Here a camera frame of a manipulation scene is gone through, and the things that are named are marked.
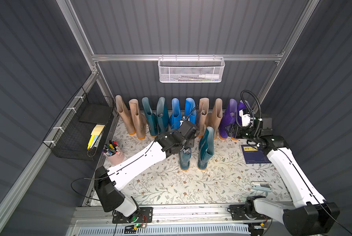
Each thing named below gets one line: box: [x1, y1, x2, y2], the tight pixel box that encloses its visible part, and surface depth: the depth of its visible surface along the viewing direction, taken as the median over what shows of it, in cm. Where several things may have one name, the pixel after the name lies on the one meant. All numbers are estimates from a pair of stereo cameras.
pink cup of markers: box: [101, 140, 125, 165], surface depth 86 cm
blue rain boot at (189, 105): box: [184, 97, 197, 125], surface depth 91 cm
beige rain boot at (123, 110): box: [115, 94, 136, 136], surface depth 98 cm
